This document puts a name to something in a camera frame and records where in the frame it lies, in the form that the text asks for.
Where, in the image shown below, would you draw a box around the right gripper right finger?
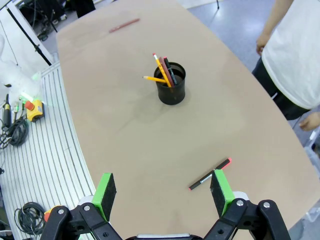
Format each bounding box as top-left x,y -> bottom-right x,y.
203,169 -> 292,240

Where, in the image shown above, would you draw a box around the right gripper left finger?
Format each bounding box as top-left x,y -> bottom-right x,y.
39,172 -> 123,240

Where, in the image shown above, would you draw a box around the black marker with red ends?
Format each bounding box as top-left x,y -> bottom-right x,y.
188,157 -> 233,192

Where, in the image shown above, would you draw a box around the black pen with pink cap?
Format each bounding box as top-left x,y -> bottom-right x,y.
163,56 -> 179,86

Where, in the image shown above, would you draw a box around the dark red pen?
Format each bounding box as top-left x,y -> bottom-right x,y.
158,56 -> 175,87
108,18 -> 141,34

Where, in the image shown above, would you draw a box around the person's right forearm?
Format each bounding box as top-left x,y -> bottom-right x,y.
262,0 -> 293,38

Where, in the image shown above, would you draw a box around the black mesh pen holder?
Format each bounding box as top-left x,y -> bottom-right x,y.
153,62 -> 187,106

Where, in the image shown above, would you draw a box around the person's left hand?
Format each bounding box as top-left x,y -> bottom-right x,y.
299,111 -> 320,132

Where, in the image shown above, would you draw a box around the person's right hand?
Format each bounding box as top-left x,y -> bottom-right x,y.
256,32 -> 272,56

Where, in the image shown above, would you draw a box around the yellow emergency stop button box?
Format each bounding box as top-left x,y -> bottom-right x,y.
24,98 -> 46,123
43,204 -> 66,222

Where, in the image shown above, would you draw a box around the black plug with yellow label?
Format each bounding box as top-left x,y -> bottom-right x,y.
1,93 -> 13,131

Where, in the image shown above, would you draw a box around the person in white coat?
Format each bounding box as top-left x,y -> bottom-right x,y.
261,0 -> 320,110

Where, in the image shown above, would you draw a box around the black tripod stand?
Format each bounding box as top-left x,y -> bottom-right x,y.
6,7 -> 53,66

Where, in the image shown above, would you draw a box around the dark background equipment clutter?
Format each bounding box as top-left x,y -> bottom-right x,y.
18,0 -> 68,42

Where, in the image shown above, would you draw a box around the aluminium rail platform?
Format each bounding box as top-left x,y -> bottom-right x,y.
0,61 -> 101,240

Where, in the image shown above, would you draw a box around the black coiled cable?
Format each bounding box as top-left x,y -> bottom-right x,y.
13,201 -> 47,236
0,117 -> 30,151

